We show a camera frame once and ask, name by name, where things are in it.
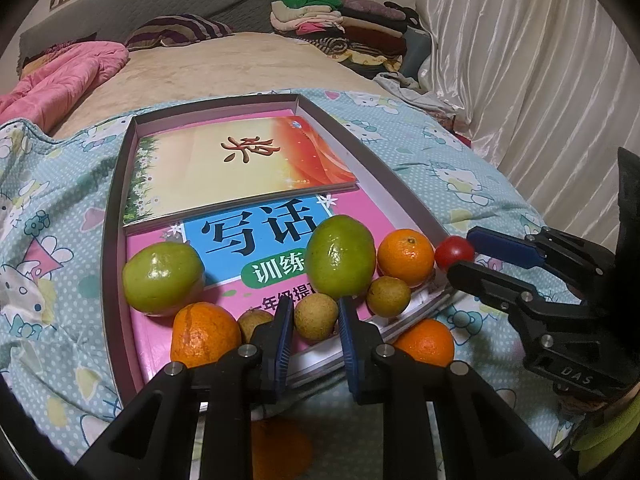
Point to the shallow cardboard box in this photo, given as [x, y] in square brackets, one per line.
[112, 260]

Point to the small tangerine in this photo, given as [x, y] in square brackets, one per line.
[405, 259]
[205, 337]

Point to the left green mango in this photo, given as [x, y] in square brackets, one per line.
[162, 280]

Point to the pink workbook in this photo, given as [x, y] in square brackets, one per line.
[150, 342]

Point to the lime green cloth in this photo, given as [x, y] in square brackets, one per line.
[605, 435]

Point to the beige bed sheet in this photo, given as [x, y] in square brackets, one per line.
[225, 70]

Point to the orange cover booklet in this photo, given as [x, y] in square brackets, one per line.
[200, 170]

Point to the grey headboard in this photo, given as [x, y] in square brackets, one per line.
[150, 0]

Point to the grey white cloth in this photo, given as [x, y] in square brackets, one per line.
[400, 85]

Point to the red cherry tomato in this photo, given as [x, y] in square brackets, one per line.
[452, 252]

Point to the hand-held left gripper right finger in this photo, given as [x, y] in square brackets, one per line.
[350, 355]

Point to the striped pillow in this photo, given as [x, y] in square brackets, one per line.
[175, 30]

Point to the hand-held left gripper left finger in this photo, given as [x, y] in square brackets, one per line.
[282, 347]

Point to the light blue cartoon blanket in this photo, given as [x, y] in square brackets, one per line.
[50, 240]

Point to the large orange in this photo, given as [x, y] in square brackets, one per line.
[280, 452]
[425, 345]

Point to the green mango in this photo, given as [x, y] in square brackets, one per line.
[162, 280]
[340, 255]

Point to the pile of folded clothes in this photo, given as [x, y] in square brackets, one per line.
[340, 30]

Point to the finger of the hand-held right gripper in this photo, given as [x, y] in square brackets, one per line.
[490, 282]
[505, 246]

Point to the brown longan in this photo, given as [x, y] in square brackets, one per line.
[247, 322]
[389, 297]
[315, 317]

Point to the white curtain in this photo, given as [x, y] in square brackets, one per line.
[525, 85]

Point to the pink quilt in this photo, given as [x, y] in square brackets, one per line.
[65, 75]

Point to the centre green mango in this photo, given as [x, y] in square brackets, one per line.
[340, 255]

